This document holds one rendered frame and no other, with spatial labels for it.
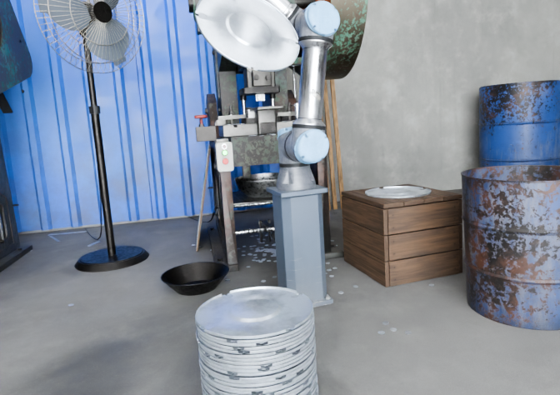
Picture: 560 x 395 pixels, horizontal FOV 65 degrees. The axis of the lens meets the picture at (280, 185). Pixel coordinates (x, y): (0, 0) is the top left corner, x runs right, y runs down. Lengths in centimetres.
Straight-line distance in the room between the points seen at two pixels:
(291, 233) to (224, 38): 77
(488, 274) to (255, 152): 117
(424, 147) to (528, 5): 157
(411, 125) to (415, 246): 221
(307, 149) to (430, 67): 276
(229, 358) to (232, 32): 79
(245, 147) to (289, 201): 64
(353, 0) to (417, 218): 103
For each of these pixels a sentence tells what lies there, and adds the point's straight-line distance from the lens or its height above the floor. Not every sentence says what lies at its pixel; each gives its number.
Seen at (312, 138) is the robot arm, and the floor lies 64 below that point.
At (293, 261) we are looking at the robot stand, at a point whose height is 19.
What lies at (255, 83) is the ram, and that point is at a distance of 231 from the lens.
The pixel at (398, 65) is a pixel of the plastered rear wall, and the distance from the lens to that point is 399.
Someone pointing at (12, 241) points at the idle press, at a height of 9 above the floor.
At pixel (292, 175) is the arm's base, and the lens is 162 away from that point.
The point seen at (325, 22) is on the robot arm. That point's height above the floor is 102.
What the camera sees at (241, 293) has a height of 24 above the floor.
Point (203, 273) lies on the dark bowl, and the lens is 213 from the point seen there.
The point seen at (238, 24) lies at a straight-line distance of 123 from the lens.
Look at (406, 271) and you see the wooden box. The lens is 194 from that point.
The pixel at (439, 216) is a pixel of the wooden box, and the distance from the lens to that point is 197.
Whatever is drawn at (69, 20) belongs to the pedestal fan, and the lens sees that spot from 245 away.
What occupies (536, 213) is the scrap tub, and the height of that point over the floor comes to 38.
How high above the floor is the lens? 70
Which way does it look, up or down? 8 degrees down
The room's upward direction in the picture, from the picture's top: 4 degrees counter-clockwise
